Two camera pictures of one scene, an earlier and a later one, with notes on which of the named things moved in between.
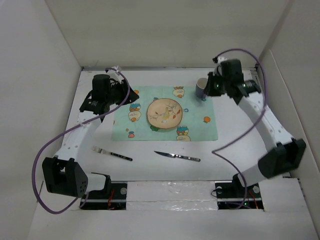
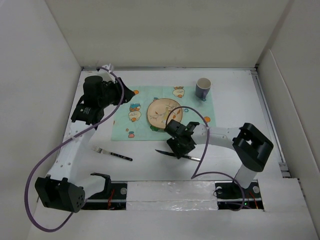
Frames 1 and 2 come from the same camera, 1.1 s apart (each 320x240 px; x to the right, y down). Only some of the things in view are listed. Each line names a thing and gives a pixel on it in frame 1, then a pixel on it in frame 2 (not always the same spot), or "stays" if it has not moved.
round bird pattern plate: [164, 113] stays
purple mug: [199, 88] stays
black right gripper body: [216, 86] → [178, 147]
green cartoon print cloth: [198, 123] stays
